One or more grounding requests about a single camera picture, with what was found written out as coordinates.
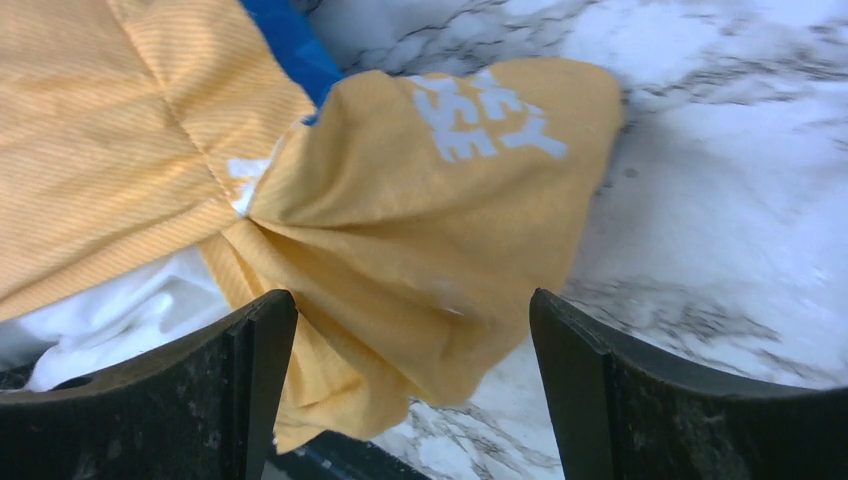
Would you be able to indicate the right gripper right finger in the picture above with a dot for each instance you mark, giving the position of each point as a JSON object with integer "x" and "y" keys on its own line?
{"x": 622, "y": 408}

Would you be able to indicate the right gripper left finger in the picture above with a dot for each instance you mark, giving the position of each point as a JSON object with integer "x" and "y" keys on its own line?
{"x": 200, "y": 407}

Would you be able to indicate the white pillow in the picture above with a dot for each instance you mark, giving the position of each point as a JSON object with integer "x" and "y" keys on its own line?
{"x": 113, "y": 322}

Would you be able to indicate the yellow Mickey Mouse pillowcase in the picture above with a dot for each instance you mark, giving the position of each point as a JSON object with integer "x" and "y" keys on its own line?
{"x": 411, "y": 218}

